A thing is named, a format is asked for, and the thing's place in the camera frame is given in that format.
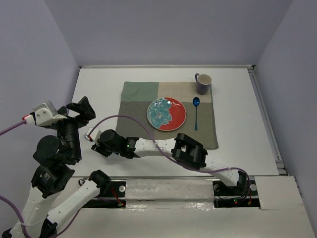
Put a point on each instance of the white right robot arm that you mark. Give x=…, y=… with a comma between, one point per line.
x=182, y=150

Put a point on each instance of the blue metallic spoon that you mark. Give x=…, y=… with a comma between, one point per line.
x=196, y=102

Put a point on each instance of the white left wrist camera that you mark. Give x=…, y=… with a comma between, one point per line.
x=44, y=114

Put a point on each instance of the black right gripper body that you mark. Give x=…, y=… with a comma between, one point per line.
x=104, y=149

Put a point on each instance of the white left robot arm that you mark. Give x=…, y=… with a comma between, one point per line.
x=55, y=154

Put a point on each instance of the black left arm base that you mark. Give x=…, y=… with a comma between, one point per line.
x=109, y=197

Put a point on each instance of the green beige patchwork cloth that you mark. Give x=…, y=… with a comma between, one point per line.
x=137, y=96

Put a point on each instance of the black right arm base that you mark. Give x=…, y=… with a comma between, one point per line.
x=227, y=197

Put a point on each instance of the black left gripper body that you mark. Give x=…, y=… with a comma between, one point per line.
x=70, y=128

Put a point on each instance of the purple mug cream inside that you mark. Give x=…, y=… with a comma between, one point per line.
x=203, y=83

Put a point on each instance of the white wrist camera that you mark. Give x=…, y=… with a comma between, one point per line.
x=44, y=114
x=94, y=135

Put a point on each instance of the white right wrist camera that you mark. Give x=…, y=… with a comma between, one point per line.
x=94, y=135

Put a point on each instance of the red floral plate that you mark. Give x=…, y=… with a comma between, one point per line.
x=166, y=114

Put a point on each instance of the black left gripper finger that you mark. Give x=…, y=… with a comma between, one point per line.
x=62, y=111
x=83, y=108

